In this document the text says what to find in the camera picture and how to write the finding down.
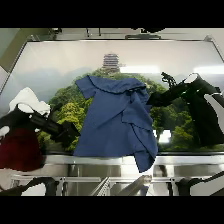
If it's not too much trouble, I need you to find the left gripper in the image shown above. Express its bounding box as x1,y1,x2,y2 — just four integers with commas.
53,120,81,150

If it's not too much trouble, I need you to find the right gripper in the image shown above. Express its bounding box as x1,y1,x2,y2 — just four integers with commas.
146,90,166,108

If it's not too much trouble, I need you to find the blue shirt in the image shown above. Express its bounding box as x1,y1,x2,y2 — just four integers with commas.
72,74,160,174

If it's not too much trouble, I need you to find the silver frame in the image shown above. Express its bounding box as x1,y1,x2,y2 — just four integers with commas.
0,153,224,197

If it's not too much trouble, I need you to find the dark red garment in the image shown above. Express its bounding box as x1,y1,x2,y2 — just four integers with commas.
0,127,47,173

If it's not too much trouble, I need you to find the white garment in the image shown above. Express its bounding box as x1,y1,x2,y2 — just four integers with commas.
8,86,52,117

